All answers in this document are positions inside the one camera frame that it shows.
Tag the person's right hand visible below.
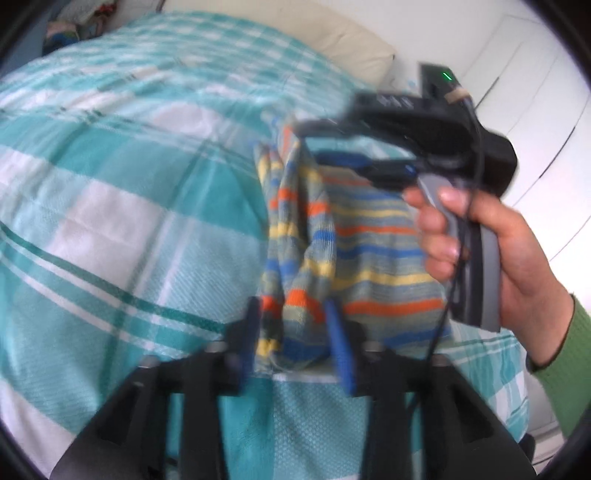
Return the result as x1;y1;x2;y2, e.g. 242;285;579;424
403;187;574;366

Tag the white wardrobe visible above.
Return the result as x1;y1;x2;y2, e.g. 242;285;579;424
461;15;590;292

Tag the green sleeved right forearm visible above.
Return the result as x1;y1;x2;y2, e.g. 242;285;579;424
527;295;591;438

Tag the black camera box green light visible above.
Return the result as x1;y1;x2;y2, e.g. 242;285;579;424
419;63;471;104

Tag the multicolour striped knitted sweater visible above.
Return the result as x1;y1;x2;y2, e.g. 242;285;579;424
254;126;454;374

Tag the black cable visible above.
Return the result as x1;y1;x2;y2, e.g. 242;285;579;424
406;98;487;416

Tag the teal white plaid bedspread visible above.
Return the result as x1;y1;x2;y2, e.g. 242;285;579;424
0;11;532;480

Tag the wall socket with blue stickers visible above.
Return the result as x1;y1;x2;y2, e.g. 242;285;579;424
407;80;419;94

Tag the pile of clothes on chair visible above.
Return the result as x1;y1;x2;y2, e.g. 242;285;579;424
42;0;117;55

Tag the cream padded headboard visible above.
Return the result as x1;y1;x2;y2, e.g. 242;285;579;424
163;0;396;87

